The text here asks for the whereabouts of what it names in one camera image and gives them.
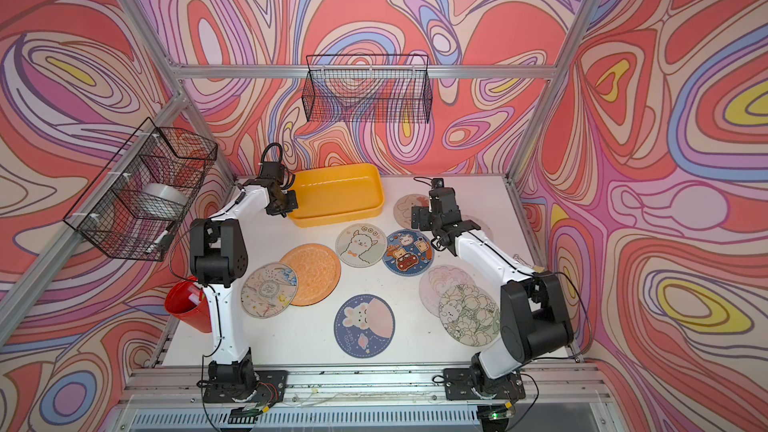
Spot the white bear coaster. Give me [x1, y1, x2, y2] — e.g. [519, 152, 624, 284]
[335, 223, 387, 268]

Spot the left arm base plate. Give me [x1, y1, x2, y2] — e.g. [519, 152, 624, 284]
[202, 369, 289, 406]

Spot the back wall wire basket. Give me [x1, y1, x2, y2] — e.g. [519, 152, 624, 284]
[301, 53, 433, 124]

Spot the cream blue doodle coaster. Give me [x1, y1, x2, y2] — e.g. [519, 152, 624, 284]
[241, 262, 298, 319]

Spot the blue pink bunny coaster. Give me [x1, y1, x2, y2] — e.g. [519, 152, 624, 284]
[333, 294, 396, 359]

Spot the marker pen in basket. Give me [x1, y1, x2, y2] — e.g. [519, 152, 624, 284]
[146, 229, 173, 256]

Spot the yellow plastic storage box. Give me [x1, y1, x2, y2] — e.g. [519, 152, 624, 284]
[288, 164, 385, 228]

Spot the blue toast cartoon coaster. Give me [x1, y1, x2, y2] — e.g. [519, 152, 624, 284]
[383, 229, 435, 277]

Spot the pink swirl coaster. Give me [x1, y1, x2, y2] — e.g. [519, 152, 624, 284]
[462, 215, 494, 240]

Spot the red plastic cup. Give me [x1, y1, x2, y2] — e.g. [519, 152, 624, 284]
[164, 279, 212, 333]

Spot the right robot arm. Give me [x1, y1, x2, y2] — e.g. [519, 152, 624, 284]
[411, 177, 574, 383]

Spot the green line-art coaster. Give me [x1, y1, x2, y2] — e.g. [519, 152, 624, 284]
[438, 284, 500, 347]

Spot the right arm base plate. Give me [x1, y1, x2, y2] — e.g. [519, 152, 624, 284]
[440, 366, 526, 403]

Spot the silver tape roll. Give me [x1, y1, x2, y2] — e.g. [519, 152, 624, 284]
[137, 183, 187, 221]

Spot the wall wire basket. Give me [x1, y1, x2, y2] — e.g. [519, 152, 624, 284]
[63, 119, 218, 262]
[301, 53, 433, 124]

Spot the pale pink cloud coaster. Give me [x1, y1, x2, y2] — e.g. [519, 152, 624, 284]
[419, 265, 475, 317]

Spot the left wall wire basket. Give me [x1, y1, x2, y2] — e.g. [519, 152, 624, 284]
[63, 119, 218, 262]

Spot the orange round coaster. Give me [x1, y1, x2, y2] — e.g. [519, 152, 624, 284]
[280, 244, 341, 307]

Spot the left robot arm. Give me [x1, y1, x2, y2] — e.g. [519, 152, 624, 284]
[189, 142, 298, 365]

